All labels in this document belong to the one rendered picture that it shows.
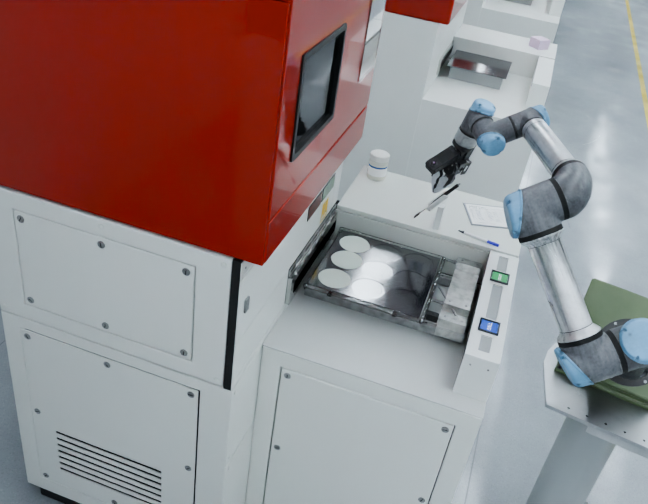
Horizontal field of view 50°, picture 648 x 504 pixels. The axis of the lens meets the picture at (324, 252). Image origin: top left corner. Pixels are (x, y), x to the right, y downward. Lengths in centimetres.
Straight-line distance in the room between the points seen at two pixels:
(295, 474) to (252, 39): 140
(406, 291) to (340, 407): 40
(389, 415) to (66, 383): 92
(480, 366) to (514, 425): 128
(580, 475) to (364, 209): 107
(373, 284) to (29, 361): 102
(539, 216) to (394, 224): 64
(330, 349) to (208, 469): 49
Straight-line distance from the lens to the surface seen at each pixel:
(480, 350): 189
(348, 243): 228
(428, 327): 210
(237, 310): 165
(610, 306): 217
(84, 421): 222
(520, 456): 303
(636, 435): 207
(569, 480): 239
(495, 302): 208
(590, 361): 191
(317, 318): 207
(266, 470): 232
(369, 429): 203
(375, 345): 202
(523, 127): 217
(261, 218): 149
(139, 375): 195
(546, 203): 185
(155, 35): 145
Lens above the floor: 212
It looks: 33 degrees down
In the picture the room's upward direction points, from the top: 9 degrees clockwise
